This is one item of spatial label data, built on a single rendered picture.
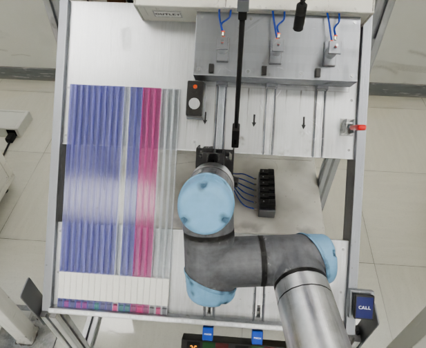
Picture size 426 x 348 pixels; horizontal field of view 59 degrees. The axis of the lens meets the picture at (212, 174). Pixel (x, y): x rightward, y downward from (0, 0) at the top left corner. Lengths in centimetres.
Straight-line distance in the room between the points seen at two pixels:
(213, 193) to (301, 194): 79
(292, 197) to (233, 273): 72
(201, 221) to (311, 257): 16
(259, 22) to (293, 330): 61
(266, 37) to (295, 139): 23
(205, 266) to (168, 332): 114
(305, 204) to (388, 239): 88
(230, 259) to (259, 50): 46
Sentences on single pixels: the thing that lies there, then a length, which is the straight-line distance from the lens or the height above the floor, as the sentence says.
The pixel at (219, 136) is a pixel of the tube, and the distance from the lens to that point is 85.
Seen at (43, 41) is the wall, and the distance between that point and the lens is 293.
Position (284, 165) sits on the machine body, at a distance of 134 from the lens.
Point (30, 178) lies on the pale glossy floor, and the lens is 234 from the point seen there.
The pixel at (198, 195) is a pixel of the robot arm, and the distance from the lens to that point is 49.
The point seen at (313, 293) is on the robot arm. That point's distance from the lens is 52.
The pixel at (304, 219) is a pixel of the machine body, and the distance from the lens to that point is 120.
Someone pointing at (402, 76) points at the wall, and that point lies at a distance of 291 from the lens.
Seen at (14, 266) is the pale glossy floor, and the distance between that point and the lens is 201.
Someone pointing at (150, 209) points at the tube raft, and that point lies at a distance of 86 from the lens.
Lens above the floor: 156
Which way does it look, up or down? 47 degrees down
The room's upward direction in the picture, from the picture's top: straight up
